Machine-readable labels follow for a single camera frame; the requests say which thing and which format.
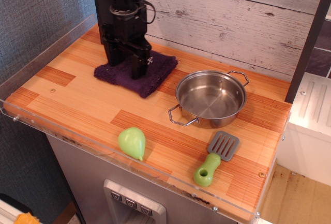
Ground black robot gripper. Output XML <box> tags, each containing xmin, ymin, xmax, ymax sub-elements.
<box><xmin>102</xmin><ymin>4</ymin><xmax>151</xmax><ymax>79</ymax></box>

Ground purple towel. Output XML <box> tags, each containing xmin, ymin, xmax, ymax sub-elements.
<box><xmin>94</xmin><ymin>51</ymin><xmax>178</xmax><ymax>98</ymax></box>

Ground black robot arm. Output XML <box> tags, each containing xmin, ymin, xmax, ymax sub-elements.
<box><xmin>95</xmin><ymin>0</ymin><xmax>152</xmax><ymax>79</ymax></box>

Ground green plastic pear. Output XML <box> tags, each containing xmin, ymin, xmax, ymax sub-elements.
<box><xmin>118</xmin><ymin>127</ymin><xmax>146</xmax><ymax>161</ymax></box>

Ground stainless steel pot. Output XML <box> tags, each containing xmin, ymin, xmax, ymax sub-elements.
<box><xmin>168</xmin><ymin>70</ymin><xmax>249</xmax><ymax>128</ymax></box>

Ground grey toy fridge cabinet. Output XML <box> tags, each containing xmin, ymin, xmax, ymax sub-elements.
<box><xmin>47</xmin><ymin>135</ymin><xmax>234</xmax><ymax>223</ymax></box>

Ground clear acrylic table guard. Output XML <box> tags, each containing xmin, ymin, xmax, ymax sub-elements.
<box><xmin>1</xmin><ymin>15</ymin><xmax>291</xmax><ymax>223</ymax></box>

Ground silver toy fridge dispenser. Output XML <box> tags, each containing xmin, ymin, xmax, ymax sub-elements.
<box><xmin>103</xmin><ymin>179</ymin><xmax>167</xmax><ymax>223</ymax></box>

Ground yellow object at corner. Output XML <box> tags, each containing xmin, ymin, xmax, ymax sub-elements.
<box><xmin>13</xmin><ymin>213</ymin><xmax>40</xmax><ymax>224</ymax></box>

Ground white cabinet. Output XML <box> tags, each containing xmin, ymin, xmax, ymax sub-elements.
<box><xmin>276</xmin><ymin>73</ymin><xmax>330</xmax><ymax>185</ymax></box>

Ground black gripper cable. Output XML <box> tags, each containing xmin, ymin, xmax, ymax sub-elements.
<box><xmin>139</xmin><ymin>0</ymin><xmax>157</xmax><ymax>25</ymax></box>

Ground dark left shelf post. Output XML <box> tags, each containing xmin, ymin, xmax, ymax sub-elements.
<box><xmin>95</xmin><ymin>0</ymin><xmax>112</xmax><ymax>44</ymax></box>

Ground dark shelf post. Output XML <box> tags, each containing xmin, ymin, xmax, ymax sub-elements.
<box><xmin>95</xmin><ymin>0</ymin><xmax>112</xmax><ymax>44</ymax></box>
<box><xmin>285</xmin><ymin>0</ymin><xmax>330</xmax><ymax>103</ymax></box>

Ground green handled grey spatula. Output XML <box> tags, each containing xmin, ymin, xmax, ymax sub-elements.
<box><xmin>193</xmin><ymin>131</ymin><xmax>240</xmax><ymax>187</ymax></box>

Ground dark right shelf post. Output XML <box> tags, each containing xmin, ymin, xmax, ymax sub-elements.
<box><xmin>285</xmin><ymin>0</ymin><xmax>330</xmax><ymax>103</ymax></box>

